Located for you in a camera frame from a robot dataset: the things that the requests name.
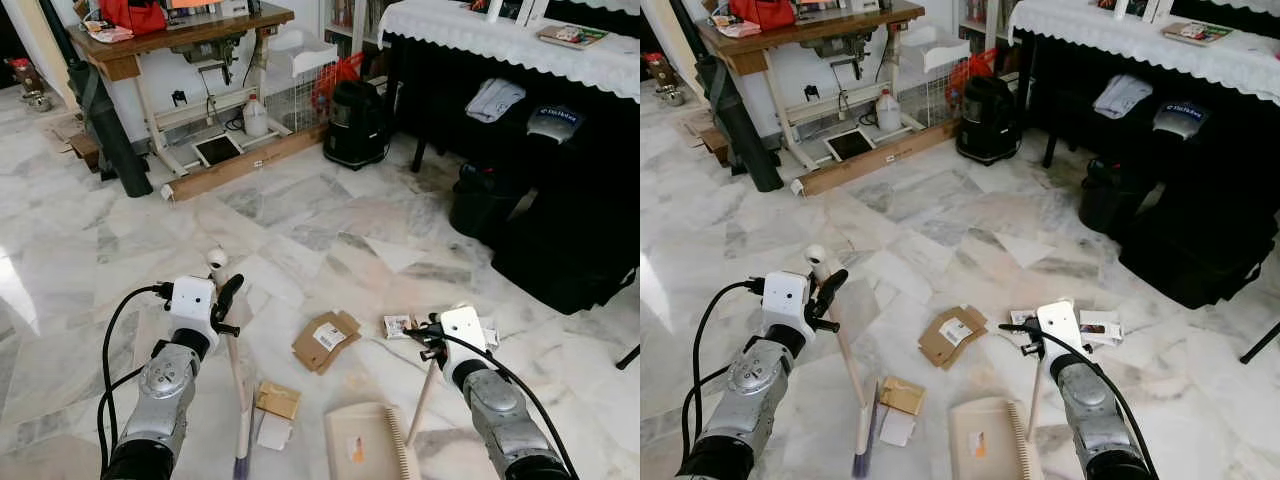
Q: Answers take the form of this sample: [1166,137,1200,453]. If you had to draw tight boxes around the dark bag with white logo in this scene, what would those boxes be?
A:
[1151,99,1212,140]
[526,104,585,144]

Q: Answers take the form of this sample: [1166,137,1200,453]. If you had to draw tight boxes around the white plastic jug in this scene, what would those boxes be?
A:
[242,92,270,139]
[874,87,903,133]

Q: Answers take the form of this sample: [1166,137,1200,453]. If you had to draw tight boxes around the small black bag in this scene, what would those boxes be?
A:
[1077,157,1162,237]
[449,162,532,242]

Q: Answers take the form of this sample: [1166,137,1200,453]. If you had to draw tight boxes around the large black bag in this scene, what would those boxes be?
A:
[1117,148,1280,310]
[489,150,641,317]

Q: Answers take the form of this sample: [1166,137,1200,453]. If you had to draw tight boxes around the beige handled broom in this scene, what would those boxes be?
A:
[804,242,882,480]
[205,247,257,480]

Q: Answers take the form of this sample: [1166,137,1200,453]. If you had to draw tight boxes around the white paper scrap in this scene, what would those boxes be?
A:
[255,411,294,452]
[879,407,918,448]

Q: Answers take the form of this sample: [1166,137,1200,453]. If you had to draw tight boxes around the black rolled mat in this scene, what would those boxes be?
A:
[668,0,787,194]
[38,0,155,199]

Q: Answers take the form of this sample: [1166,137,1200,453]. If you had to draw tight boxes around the white plastic basket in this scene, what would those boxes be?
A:
[899,24,972,74]
[267,27,340,80]

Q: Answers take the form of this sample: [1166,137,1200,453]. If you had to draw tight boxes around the small metal pot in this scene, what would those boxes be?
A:
[644,51,689,108]
[4,56,54,114]

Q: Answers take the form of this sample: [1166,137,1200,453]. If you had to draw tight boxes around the small wooden block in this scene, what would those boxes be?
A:
[699,127,732,167]
[67,132,102,172]

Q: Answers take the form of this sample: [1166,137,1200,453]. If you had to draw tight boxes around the beige plastic dustpan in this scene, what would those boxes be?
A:
[947,349,1047,480]
[324,354,442,480]

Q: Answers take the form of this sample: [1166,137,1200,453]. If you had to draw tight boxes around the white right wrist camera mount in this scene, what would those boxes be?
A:
[1034,299,1084,357]
[439,305,489,362]

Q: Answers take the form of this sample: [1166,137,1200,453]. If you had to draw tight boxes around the small tan card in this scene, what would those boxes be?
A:
[254,381,302,422]
[879,376,927,417]

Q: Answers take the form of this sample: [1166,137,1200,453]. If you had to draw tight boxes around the red handbag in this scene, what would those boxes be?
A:
[97,0,169,37]
[727,0,797,30]

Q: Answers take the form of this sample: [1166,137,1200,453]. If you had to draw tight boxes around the wooden top sewing table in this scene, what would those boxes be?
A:
[67,0,297,183]
[696,0,927,173]

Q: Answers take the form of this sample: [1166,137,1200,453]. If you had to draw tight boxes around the long wooden plank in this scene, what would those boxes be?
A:
[161,121,332,204]
[792,117,962,198]

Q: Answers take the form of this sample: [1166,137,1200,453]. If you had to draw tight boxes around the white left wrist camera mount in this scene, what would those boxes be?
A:
[759,269,814,340]
[165,276,220,347]

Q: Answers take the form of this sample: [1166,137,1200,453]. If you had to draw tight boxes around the green covered book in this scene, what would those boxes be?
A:
[536,23,609,51]
[1161,19,1235,47]

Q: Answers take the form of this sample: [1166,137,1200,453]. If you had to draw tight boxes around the pink cloth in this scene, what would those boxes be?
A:
[711,14,762,40]
[84,19,135,45]

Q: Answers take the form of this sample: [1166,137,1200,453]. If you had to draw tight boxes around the grey folded cloth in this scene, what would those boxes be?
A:
[464,77,527,125]
[1091,73,1154,121]

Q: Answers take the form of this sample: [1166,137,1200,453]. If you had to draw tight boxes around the flattened brown cardboard box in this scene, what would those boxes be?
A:
[291,309,363,376]
[917,304,990,371]

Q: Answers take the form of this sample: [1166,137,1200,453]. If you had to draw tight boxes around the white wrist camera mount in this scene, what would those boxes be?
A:
[165,276,220,347]
[759,269,814,340]
[1034,299,1084,357]
[439,305,489,362]

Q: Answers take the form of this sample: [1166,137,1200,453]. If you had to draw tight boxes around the white wire cage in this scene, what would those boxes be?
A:
[261,64,332,134]
[894,59,962,127]

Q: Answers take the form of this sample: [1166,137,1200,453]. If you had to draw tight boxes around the red plastic bag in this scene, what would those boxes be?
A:
[944,47,999,102]
[311,51,364,112]

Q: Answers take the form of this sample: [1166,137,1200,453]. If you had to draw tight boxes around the black vacuum cleaner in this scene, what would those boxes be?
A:
[954,74,1024,166]
[321,79,392,170]

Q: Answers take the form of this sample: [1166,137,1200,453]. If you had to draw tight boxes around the black sewing table pedal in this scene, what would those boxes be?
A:
[824,127,877,164]
[191,132,245,168]

